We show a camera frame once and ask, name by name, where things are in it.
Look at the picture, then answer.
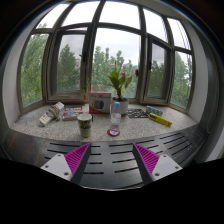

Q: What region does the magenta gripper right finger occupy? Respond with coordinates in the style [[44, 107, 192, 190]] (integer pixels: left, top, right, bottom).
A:
[[132, 143, 182, 185]]

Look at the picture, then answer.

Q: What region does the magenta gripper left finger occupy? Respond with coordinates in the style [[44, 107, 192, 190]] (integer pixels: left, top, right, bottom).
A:
[[42, 143, 91, 185]]

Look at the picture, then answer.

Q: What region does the colourful flat book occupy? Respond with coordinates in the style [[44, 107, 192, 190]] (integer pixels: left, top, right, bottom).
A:
[[62, 106, 83, 121]]

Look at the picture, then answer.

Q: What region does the white paper cup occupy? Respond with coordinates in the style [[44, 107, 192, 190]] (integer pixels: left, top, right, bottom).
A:
[[77, 113, 92, 137]]

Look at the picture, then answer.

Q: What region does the clear plastic water bottle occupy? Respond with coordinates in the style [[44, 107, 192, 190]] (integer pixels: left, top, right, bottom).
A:
[[110, 102, 121, 132]]

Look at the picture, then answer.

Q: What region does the black patterned flat mat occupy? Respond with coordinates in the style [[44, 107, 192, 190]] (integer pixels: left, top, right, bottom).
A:
[[127, 109, 148, 118]]

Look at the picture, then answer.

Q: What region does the white wrapped package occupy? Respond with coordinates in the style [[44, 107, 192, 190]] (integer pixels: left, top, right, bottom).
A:
[[39, 102, 64, 126]]

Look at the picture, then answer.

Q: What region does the red round coaster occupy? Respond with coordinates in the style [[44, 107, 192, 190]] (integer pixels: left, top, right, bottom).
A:
[[107, 129, 120, 137]]

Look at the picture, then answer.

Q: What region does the light blue small pack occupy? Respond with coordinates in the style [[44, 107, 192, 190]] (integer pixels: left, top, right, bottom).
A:
[[146, 105, 163, 116]]

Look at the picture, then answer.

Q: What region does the white flower pot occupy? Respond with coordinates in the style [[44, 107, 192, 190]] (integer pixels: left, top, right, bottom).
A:
[[111, 98, 129, 117]]

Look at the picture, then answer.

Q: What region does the red and white box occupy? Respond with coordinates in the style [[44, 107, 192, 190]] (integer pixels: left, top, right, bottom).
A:
[[89, 91, 111, 114]]

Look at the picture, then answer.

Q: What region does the yellow rectangular box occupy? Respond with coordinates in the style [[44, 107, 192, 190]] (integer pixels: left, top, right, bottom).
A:
[[149, 113, 172, 127]]

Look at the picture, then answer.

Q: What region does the green plant with red flowers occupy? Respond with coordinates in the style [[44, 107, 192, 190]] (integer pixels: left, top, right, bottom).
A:
[[108, 62, 140, 102]]

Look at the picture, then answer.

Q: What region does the brown window frame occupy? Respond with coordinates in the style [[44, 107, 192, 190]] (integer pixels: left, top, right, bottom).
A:
[[17, 0, 194, 112]]

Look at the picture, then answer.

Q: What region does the black slotted radiator cover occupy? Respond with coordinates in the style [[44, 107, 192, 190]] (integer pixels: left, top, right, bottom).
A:
[[33, 124, 214, 190]]

